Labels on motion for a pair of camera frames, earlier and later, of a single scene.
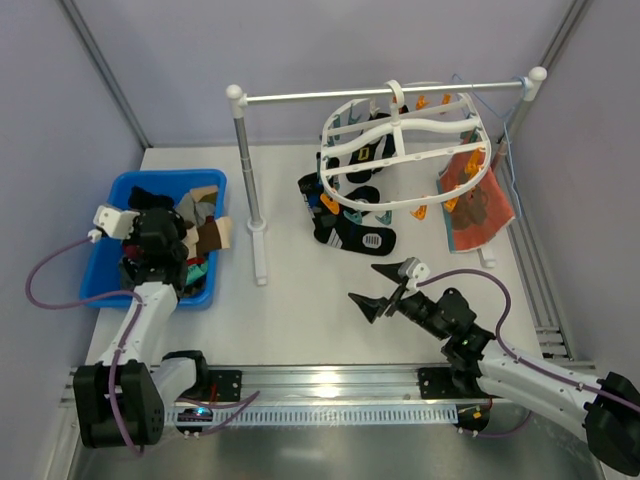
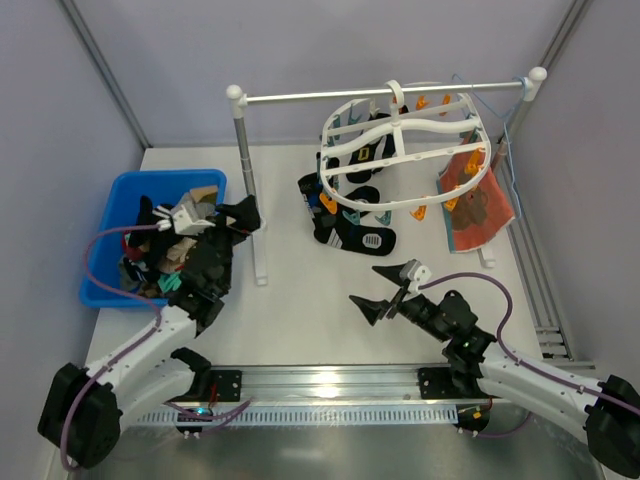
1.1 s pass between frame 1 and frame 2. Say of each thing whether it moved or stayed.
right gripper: stayed
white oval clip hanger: stayed
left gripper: moved
